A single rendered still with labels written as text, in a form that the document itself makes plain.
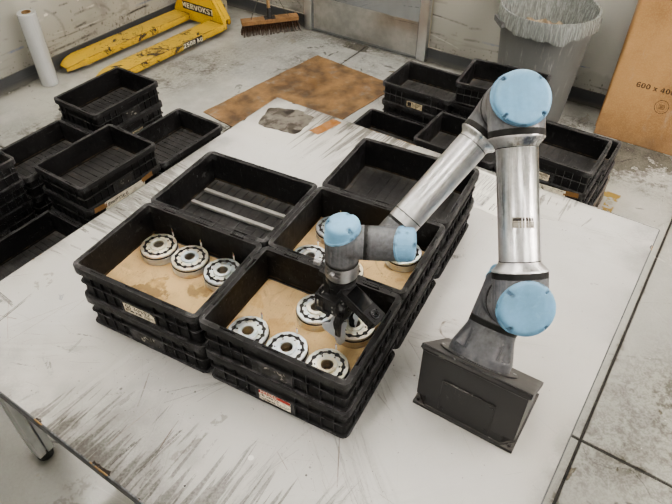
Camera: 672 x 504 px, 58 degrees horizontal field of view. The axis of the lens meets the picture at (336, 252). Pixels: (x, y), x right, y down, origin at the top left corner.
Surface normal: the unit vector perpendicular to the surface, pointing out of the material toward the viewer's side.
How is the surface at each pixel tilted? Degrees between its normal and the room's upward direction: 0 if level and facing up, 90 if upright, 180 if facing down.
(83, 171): 0
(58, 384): 0
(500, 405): 90
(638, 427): 0
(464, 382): 90
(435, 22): 90
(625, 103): 75
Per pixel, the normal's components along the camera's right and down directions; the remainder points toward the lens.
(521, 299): -0.04, 0.19
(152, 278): 0.00, -0.73
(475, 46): -0.56, 0.56
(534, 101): -0.05, -0.07
